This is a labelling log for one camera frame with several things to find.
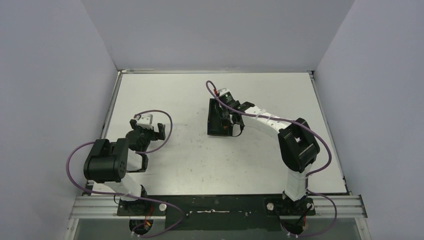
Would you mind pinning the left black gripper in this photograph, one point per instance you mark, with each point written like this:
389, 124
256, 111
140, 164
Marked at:
154, 133

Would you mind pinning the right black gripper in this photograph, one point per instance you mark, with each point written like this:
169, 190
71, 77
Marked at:
223, 121

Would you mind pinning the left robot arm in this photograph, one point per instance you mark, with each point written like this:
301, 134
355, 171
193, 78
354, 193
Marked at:
110, 162

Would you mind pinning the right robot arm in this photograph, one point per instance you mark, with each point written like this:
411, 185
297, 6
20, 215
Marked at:
298, 147

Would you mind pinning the black plastic bin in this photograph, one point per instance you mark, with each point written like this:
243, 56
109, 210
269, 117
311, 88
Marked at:
213, 127

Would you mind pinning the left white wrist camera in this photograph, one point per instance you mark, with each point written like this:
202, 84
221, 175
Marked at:
145, 121

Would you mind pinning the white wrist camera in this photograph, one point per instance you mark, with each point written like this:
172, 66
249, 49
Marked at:
223, 91
145, 121

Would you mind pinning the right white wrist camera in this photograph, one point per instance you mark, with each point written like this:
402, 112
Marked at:
223, 91

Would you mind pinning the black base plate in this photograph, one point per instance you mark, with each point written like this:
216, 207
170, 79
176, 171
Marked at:
221, 212

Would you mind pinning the aluminium front rail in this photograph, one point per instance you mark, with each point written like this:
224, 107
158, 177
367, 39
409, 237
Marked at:
104, 207

